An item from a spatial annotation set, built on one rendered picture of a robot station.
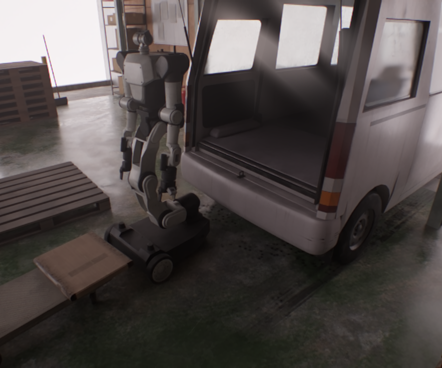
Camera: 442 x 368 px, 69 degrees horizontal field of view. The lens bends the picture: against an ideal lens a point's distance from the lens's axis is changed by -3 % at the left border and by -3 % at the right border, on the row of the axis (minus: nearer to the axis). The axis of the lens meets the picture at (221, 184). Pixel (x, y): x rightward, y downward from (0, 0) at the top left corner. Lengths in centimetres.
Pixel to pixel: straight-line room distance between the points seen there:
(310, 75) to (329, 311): 243
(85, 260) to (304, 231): 131
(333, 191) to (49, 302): 163
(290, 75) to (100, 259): 242
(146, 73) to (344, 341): 180
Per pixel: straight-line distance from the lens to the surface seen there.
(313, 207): 204
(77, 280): 207
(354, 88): 179
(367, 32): 183
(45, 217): 302
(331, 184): 187
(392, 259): 273
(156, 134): 206
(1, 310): 214
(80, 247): 232
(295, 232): 204
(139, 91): 202
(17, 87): 653
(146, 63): 194
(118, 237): 243
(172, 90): 188
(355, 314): 221
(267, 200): 211
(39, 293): 214
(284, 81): 343
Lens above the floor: 154
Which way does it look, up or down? 26 degrees down
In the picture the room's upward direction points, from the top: straight up
